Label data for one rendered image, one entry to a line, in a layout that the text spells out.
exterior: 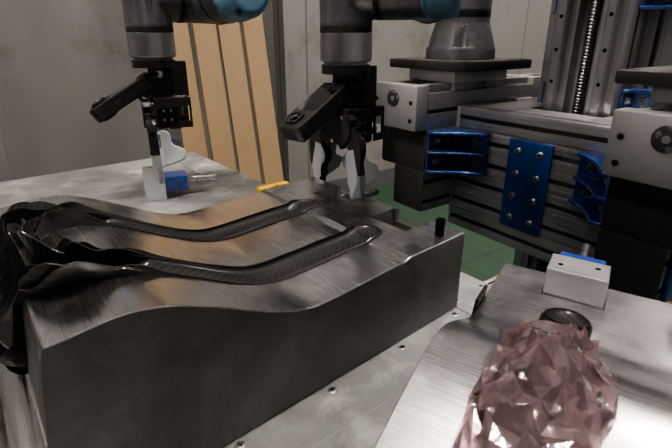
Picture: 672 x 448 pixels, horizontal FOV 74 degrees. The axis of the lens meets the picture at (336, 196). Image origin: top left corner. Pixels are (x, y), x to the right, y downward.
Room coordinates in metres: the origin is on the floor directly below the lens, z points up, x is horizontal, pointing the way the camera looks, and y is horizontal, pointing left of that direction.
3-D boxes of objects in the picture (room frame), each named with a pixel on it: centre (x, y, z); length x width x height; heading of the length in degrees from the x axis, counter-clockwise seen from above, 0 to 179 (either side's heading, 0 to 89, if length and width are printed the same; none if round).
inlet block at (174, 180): (0.81, 0.29, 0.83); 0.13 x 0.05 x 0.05; 113
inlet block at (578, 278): (0.41, -0.25, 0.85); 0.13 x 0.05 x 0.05; 147
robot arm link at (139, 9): (0.81, 0.31, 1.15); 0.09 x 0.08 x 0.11; 125
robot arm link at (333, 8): (0.68, -0.02, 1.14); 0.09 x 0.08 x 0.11; 73
